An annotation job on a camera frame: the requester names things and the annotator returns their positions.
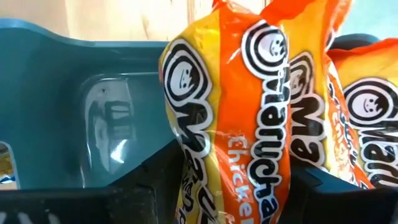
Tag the teal plastic bin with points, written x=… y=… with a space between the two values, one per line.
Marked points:
x=46 y=109

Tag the orange chicken noodle packet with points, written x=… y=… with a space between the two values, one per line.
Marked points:
x=311 y=93
x=236 y=118
x=377 y=102

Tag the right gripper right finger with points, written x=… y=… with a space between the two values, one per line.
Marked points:
x=335 y=202

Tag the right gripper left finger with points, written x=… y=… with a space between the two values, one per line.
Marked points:
x=93 y=205

